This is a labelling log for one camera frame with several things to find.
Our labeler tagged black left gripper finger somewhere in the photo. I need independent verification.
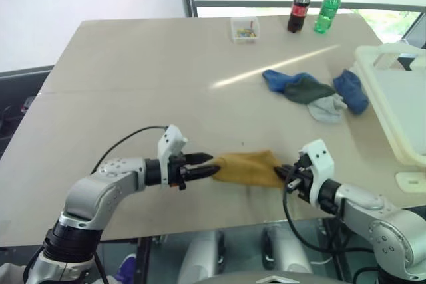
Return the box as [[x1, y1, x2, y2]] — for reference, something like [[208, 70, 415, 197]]
[[184, 152, 214, 166], [184, 164, 221, 181]]

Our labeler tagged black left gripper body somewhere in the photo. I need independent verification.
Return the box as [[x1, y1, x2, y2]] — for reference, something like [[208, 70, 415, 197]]
[[168, 152, 187, 191]]

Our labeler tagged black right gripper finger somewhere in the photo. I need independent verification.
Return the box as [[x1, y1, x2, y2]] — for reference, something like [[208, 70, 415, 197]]
[[273, 164, 296, 182]]

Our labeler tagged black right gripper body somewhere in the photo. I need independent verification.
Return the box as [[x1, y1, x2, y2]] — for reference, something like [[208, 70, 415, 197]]
[[285, 152, 314, 199]]

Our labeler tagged mustard yellow sock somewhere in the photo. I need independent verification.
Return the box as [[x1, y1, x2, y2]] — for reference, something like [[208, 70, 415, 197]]
[[212, 150, 286, 190]]

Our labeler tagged light grey sock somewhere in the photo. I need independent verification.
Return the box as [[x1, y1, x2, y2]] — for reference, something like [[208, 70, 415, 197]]
[[306, 93, 349, 124]]

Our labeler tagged dark green sock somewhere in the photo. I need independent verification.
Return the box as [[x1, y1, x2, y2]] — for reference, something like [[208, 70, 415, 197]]
[[283, 76, 337, 105]]

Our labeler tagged bright blue sock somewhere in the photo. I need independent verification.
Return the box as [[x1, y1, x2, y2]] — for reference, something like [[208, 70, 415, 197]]
[[262, 69, 321, 94]]

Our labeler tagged dark blue sock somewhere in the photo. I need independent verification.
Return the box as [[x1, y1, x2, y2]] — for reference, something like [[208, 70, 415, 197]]
[[333, 69, 369, 115]]

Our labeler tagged white plastic basket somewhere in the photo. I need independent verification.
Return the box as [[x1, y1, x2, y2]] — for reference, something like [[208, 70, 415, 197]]
[[352, 43, 426, 168]]

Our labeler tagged grey robot leg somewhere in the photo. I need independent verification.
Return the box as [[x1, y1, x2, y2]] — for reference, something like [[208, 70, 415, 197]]
[[261, 224, 314, 275], [176, 229, 225, 284]]

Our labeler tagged purple shoe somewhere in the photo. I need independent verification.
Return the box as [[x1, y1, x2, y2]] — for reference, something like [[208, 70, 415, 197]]
[[114, 253, 138, 284]]

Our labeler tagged white plastic flat piece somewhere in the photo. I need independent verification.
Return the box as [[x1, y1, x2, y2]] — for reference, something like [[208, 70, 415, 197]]
[[395, 171, 426, 193]]

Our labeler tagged small clear plastic box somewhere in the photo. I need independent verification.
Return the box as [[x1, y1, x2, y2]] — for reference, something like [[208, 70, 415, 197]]
[[230, 16, 260, 45]]

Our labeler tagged cola bottle red cap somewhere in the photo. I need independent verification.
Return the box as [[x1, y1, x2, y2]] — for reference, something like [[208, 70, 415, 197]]
[[287, 0, 312, 34]]

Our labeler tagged green bottle yellow cap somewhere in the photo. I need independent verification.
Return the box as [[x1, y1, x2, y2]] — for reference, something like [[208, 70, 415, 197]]
[[314, 0, 344, 35]]

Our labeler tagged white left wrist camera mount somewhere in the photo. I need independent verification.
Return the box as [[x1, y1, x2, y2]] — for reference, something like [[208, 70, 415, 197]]
[[156, 124, 188, 188]]

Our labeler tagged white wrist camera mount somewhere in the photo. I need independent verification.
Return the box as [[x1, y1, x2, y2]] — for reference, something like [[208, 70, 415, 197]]
[[156, 124, 188, 188], [298, 138, 335, 206]]

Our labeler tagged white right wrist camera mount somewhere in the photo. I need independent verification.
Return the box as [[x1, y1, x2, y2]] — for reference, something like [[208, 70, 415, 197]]
[[298, 138, 335, 206]]

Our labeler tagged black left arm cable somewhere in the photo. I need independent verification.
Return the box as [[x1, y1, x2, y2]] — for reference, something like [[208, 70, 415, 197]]
[[90, 126, 169, 175]]

